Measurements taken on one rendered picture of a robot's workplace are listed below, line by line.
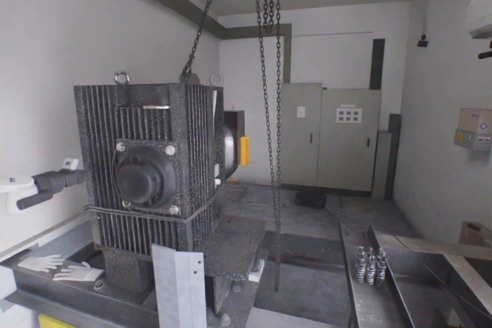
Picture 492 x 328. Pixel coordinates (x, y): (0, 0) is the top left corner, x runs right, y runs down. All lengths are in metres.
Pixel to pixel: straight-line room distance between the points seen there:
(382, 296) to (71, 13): 2.48
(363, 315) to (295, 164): 2.96
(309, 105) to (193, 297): 3.27
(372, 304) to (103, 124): 1.38
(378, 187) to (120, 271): 3.60
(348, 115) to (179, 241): 3.24
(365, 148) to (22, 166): 3.79
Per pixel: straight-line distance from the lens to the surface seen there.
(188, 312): 1.05
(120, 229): 1.25
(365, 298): 1.39
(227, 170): 1.36
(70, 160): 1.16
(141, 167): 0.93
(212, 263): 1.10
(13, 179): 1.07
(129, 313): 1.54
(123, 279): 1.40
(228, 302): 1.27
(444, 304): 2.23
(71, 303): 1.82
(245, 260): 1.10
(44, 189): 1.09
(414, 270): 2.03
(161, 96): 0.93
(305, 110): 3.85
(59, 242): 2.00
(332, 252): 1.89
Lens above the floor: 1.56
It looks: 11 degrees down
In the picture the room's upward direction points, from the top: straight up
